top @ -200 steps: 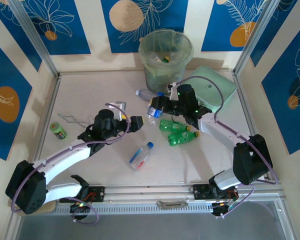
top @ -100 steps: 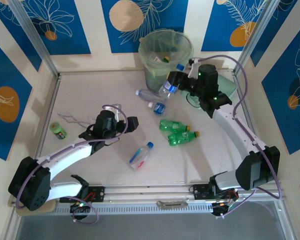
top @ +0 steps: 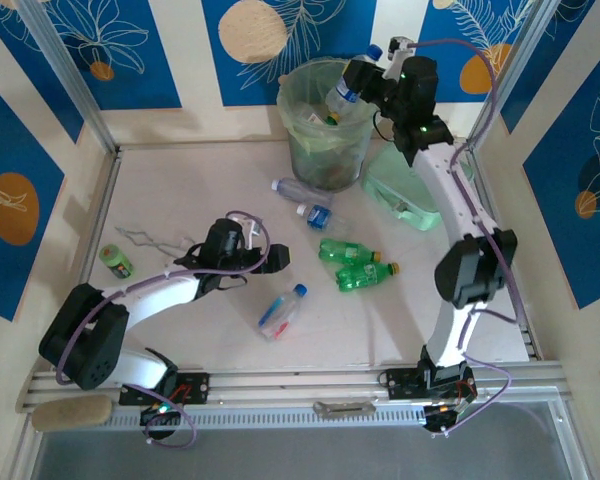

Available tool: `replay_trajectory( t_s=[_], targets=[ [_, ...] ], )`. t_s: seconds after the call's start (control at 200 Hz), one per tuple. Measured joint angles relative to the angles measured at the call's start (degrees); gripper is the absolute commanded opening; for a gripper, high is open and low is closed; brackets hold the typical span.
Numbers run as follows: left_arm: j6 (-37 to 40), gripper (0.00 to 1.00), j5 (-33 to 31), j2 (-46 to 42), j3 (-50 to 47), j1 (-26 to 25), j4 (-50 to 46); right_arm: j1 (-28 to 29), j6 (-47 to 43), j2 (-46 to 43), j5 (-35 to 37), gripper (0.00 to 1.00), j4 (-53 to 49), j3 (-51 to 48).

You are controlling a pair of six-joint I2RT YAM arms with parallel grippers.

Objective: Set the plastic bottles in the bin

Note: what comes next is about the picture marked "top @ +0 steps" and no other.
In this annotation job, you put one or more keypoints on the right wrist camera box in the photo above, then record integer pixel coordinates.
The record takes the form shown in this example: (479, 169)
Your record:
(400, 47)

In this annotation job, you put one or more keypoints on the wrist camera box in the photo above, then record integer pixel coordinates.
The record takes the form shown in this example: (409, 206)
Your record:
(252, 230)
(400, 47)

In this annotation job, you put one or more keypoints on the beige foam pad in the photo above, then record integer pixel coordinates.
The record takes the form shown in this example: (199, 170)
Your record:
(72, 412)

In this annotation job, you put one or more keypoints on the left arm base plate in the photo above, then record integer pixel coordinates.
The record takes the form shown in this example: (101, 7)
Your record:
(195, 387)

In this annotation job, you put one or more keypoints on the crushed clear plastic bottle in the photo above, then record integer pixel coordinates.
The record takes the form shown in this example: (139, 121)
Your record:
(300, 191)

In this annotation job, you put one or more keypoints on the metal latch bracket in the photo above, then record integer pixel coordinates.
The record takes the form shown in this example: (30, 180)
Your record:
(330, 409)

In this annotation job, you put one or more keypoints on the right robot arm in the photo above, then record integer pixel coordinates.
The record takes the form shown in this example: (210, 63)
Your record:
(445, 190)

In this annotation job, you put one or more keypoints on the mint green medicine bag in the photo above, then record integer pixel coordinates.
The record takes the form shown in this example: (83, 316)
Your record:
(395, 185)

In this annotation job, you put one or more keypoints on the clear bottle blue red print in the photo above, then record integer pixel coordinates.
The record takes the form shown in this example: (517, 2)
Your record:
(280, 317)

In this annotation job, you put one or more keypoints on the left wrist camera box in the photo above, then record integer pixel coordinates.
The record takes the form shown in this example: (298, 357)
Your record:
(252, 230)

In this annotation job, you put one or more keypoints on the aluminium side rail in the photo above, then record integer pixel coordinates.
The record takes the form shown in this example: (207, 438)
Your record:
(101, 200)
(522, 320)

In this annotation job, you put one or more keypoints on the metal mesh waste bin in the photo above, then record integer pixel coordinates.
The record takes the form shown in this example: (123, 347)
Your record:
(325, 170)

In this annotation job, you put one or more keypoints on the blue label white cap bottle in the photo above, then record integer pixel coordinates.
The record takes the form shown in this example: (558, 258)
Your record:
(320, 217)

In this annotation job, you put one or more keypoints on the small green can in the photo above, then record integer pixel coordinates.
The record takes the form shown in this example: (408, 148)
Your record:
(116, 261)

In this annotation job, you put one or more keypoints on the aluminium frame post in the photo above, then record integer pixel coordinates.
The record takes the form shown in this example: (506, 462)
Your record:
(515, 65)
(65, 65)

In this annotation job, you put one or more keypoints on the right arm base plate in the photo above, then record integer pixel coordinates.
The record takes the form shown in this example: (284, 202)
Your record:
(400, 385)

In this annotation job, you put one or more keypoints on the aluminium frame rail wide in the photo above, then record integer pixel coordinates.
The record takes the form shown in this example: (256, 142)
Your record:
(280, 385)

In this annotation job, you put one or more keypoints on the green plastic bin liner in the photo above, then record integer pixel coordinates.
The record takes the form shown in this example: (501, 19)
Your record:
(330, 142)

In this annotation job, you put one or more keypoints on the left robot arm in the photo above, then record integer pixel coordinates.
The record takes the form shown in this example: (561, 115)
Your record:
(155, 300)

